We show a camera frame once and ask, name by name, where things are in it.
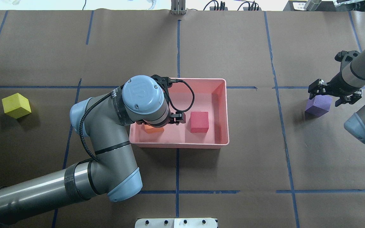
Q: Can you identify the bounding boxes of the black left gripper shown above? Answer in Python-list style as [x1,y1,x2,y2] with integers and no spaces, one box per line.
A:
[151,74,186,126]

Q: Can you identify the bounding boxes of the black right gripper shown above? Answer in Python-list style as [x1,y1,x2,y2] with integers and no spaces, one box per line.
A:
[308,50,362,107]

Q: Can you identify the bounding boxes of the purple foam block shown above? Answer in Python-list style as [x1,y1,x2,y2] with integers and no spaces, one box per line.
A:
[305,95,333,117]

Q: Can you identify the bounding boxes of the red foam block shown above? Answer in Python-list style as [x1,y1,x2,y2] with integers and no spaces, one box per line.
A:
[190,111,209,133]

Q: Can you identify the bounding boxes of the orange foam block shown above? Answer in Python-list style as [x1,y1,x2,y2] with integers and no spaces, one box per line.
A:
[144,124,164,134]

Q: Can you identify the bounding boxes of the yellow foam block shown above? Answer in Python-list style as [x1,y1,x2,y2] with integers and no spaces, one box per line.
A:
[1,93,32,119]

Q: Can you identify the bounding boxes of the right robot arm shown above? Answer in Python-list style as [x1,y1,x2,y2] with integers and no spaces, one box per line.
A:
[308,49,365,144]

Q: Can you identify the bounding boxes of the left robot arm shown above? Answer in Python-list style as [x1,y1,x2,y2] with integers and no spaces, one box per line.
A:
[0,72,137,186]

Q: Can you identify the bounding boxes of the pink plastic bin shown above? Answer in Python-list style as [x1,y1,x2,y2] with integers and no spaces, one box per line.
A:
[129,78,229,149]

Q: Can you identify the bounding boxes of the black power strip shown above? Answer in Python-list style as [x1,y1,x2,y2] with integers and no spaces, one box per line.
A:
[202,0,262,11]

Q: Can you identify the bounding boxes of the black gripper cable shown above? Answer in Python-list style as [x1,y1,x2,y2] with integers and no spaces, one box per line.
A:
[167,79,195,113]

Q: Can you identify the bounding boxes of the white camera post base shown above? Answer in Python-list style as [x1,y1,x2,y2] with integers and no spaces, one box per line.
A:
[134,218,219,228]

